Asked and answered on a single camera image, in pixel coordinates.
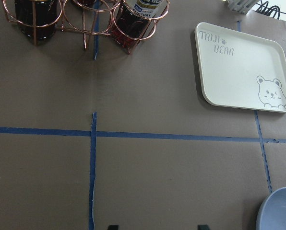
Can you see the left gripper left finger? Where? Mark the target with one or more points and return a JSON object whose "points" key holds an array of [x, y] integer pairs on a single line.
{"points": [[113, 227]]}

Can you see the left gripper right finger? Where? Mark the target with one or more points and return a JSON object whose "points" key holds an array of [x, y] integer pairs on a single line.
{"points": [[203, 227]]}

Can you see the cream bear tray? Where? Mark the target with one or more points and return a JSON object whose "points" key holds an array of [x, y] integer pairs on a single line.
{"points": [[240, 70]]}

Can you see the dark drink bottle two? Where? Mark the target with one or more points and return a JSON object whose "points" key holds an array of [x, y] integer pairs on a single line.
{"points": [[131, 20]]}

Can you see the dark drink bottle one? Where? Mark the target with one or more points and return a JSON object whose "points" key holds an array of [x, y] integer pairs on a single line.
{"points": [[46, 13]]}

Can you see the copper wire bottle rack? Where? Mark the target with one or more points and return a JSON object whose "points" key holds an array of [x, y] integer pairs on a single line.
{"points": [[90, 18]]}

